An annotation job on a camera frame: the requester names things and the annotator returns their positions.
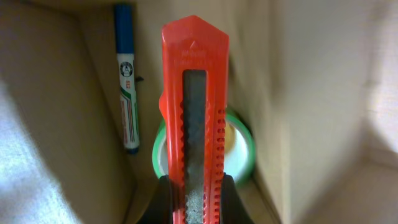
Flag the green tape roll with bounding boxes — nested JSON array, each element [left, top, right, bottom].
[[152, 110, 256, 186]]

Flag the blue and white marker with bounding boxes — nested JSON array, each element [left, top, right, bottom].
[[114, 4, 140, 154]]

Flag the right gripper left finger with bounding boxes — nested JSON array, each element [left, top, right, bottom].
[[137, 175, 173, 224]]

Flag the small yellow tape roll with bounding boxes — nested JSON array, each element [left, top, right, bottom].
[[224, 123, 237, 156]]

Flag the brown cardboard box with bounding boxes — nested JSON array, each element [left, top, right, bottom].
[[1, 1, 397, 223]]

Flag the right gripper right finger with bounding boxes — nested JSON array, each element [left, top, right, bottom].
[[220, 174, 254, 224]]

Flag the orange utility knife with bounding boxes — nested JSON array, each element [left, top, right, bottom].
[[159, 16, 229, 223]]

